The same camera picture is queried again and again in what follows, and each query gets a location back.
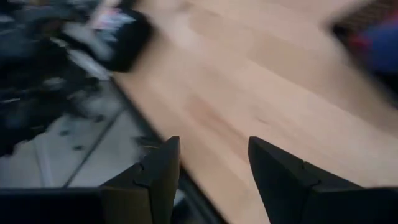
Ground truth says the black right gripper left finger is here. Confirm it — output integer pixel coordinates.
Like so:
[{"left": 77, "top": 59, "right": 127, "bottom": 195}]
[{"left": 99, "top": 135, "right": 181, "bottom": 224}]

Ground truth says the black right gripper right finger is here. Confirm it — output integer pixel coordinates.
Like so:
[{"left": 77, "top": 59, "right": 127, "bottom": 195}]
[{"left": 248, "top": 136, "right": 398, "bottom": 224}]

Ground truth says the black slotted plastic basket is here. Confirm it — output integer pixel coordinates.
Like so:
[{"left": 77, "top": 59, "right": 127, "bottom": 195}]
[{"left": 325, "top": 1, "right": 398, "bottom": 100}]

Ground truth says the black first aid kit pouch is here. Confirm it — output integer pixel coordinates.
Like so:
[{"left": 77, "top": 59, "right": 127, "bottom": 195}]
[{"left": 62, "top": 6, "right": 153, "bottom": 73}]

